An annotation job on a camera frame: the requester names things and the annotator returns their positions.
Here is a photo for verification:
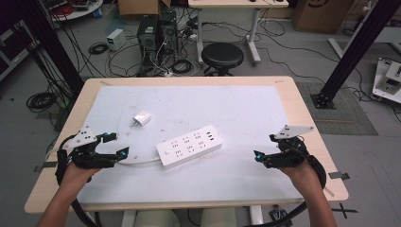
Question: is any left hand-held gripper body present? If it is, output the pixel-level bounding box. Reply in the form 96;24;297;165
61;126;119;169

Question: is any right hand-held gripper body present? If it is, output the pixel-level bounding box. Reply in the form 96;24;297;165
264;124;315;169

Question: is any person's left hand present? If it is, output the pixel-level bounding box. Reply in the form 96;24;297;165
59;160;102;193

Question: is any person's right hand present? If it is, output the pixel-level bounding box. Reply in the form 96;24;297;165
277;159;323;194

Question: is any white charger plug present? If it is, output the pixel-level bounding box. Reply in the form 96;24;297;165
131;110;152;128

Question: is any light wooden table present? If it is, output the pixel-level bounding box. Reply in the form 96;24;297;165
24;75;350;216

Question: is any grey tape strip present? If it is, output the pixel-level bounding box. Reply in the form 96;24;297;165
33;161;59;173
328;171;351;182

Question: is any grey floor mat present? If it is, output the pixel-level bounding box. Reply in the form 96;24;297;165
295;81;379;136

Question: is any pale blue table mat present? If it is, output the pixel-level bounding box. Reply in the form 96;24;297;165
77;84;305;205

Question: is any black tape cross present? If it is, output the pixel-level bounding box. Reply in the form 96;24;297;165
330;202;359;219

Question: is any black round stool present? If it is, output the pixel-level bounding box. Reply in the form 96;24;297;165
200;42;245;78

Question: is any white power supply box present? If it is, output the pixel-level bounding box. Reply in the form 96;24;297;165
106;27;127;52

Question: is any black computer tower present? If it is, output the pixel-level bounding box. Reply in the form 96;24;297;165
158;10;180;55
136;14;160;66

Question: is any white device on floor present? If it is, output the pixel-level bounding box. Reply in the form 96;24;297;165
372;57;401;105

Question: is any white round table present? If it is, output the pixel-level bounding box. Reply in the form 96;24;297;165
41;0;104;23

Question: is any large cardboard box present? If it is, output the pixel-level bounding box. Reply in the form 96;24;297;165
291;0;356;35

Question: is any white desk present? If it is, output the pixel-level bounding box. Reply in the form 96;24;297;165
187;0;289;67

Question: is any white power strip cable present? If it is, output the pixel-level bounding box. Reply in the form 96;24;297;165
114;156;163;166

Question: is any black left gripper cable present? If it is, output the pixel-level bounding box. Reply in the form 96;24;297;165
54;134;102;227

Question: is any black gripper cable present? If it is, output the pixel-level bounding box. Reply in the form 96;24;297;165
54;134;102;227
244;153;328;227

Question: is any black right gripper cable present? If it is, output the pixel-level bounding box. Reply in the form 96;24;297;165
244;153;328;227

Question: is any coiled black cable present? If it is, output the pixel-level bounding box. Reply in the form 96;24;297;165
171;59;194;76
26;92;59;114
88;42;110;56

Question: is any black metal post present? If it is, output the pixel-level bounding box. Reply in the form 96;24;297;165
309;0;401;110
18;0;85;96

